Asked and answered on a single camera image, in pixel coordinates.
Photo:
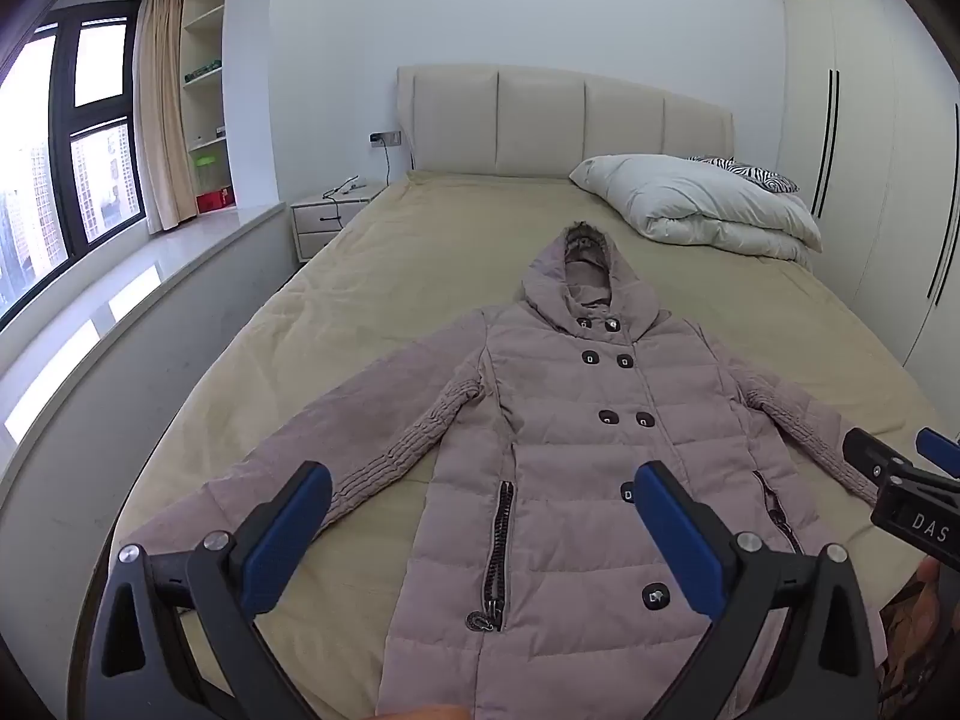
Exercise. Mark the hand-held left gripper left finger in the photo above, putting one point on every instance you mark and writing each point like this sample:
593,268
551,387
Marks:
289,532

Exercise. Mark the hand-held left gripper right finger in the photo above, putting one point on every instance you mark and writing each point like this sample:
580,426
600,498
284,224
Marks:
679,532

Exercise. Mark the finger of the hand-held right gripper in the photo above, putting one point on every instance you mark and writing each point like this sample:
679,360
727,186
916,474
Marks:
874,454
941,451

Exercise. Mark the mauve hooded down jacket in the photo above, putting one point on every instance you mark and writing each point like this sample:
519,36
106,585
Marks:
562,427

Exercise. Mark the person's right hand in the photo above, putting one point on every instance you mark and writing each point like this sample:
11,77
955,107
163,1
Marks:
934,577

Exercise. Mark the person's patterned clothing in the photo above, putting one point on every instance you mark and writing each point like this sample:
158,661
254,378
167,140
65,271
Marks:
919,652

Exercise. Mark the white window sill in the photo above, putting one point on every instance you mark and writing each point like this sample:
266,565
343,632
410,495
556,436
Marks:
135,315

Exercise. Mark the bed with beige sheet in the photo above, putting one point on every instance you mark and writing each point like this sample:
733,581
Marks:
360,270

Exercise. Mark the zebra print pillow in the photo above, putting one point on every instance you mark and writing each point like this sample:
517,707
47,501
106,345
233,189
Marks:
757,176

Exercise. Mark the white nightstand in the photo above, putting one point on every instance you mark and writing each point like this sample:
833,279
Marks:
326,229

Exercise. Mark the white folded duvet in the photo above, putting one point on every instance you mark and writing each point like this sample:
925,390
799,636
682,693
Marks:
697,202

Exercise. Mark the white wardrobe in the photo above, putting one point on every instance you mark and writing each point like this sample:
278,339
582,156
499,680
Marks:
877,127

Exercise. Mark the red storage box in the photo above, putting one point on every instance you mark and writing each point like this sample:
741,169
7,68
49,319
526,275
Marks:
215,200

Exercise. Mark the green plastic box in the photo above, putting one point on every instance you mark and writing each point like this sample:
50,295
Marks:
208,161

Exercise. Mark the white built-in shelf unit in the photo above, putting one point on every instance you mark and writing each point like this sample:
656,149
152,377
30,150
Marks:
206,112

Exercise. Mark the cream padded headboard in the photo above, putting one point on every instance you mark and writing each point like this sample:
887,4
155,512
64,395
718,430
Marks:
540,120

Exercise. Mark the beige curtain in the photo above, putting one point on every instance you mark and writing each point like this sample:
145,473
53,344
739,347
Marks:
161,112

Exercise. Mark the black framed window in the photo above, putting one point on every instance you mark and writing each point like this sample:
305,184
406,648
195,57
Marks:
60,135

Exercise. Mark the green items on shelf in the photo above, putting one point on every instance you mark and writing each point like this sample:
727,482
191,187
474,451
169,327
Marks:
204,71

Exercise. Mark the wall socket panel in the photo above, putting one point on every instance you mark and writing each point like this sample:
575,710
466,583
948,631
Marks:
385,139

